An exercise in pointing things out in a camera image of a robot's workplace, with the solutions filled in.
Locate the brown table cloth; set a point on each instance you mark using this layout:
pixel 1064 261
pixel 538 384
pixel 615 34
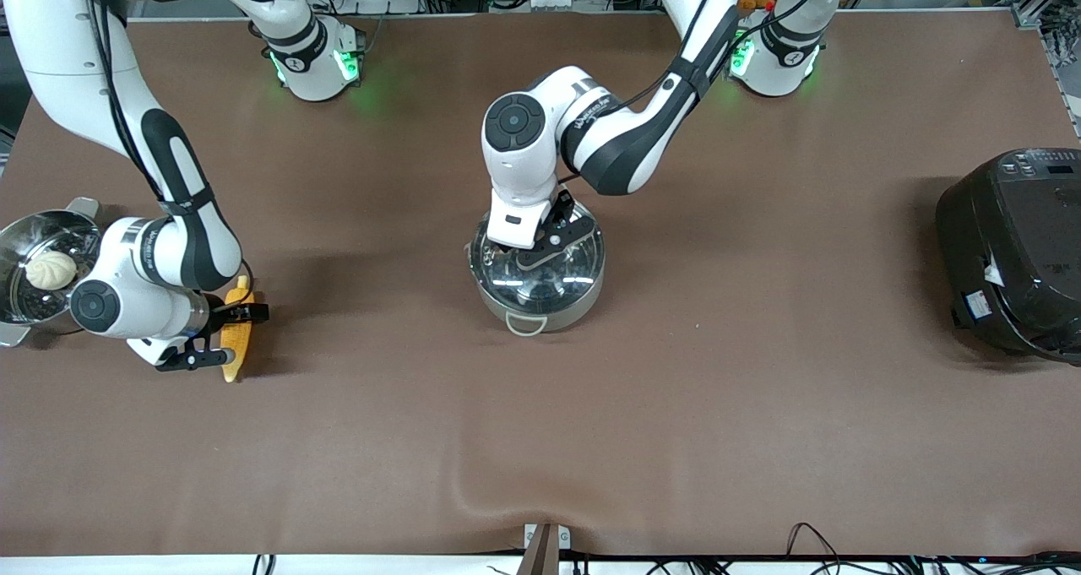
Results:
pixel 338 440

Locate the white steamed bun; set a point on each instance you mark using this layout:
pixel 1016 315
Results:
pixel 51 269

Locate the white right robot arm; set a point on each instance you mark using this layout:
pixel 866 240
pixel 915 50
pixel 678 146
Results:
pixel 76 51

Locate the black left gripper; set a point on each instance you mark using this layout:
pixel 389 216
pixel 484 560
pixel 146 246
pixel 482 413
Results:
pixel 561 208

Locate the glass pot lid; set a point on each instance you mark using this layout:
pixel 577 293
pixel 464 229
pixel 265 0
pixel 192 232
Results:
pixel 540 290

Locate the steel steamer pot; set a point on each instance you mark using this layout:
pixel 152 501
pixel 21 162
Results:
pixel 34 229

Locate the long white power strip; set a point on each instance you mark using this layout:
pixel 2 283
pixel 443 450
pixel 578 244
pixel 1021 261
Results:
pixel 551 3

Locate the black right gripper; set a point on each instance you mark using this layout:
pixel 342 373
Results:
pixel 221 312

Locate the yellow corn cob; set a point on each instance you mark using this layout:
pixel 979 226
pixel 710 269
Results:
pixel 241 337

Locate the black rice cooker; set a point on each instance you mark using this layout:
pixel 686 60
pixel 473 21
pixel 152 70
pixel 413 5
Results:
pixel 1005 263

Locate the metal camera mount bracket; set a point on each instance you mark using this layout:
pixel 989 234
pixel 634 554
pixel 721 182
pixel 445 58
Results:
pixel 545 545

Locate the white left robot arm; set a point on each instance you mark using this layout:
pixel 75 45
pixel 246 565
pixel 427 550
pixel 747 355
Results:
pixel 524 161

